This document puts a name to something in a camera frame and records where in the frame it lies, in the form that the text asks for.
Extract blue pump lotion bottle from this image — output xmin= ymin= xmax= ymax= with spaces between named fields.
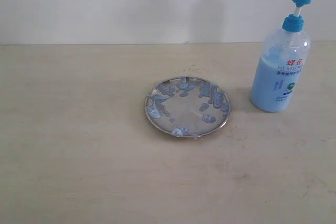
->
xmin=249 ymin=0 xmax=312 ymax=112

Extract round metal plate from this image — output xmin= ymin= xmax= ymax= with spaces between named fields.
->
xmin=144 ymin=76 xmax=231 ymax=138

